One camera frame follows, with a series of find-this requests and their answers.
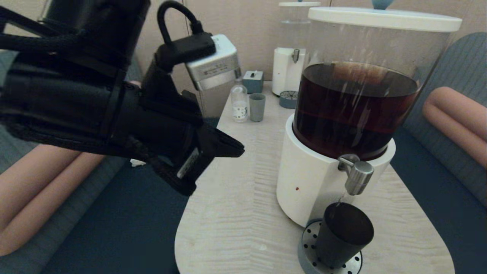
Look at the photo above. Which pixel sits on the teal upholstered bench sofa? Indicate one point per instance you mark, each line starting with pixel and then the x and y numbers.
pixel 468 64
pixel 133 228

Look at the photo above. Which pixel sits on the large blue-grey perforated drip tray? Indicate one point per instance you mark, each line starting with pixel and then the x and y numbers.
pixel 306 245

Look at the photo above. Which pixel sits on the small blue-grey perforated drip tray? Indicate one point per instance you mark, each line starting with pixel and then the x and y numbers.
pixel 289 101

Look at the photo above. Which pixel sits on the grey-green cup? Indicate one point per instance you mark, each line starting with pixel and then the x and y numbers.
pixel 257 108

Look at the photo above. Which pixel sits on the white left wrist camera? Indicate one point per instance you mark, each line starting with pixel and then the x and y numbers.
pixel 213 64

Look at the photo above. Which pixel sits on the crumpled white tissue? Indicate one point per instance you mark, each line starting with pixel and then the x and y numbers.
pixel 137 163

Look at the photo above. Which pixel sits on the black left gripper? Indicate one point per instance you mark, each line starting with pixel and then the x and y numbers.
pixel 167 129

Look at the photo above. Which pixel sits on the large metal dispenser tap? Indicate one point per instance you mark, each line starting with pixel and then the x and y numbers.
pixel 358 175

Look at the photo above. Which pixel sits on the large white dispenser lid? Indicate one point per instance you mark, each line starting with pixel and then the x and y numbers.
pixel 380 19

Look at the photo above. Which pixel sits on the small white dispenser lid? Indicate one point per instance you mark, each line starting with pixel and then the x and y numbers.
pixel 300 4

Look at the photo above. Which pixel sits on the blue-grey small box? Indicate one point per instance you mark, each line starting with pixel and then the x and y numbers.
pixel 252 82

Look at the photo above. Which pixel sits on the small far water dispenser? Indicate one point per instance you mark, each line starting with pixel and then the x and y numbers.
pixel 285 72

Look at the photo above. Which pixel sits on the black plastic cup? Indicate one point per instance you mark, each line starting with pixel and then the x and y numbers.
pixel 342 236

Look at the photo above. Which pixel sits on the clear plastic bottle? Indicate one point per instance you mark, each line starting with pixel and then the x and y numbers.
pixel 239 104

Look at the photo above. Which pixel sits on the small metal dispenser tap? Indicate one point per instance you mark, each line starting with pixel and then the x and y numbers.
pixel 295 55

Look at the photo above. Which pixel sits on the large tea dispenser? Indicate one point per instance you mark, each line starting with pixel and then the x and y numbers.
pixel 315 182

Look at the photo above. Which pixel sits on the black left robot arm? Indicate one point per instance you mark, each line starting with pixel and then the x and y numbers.
pixel 57 99

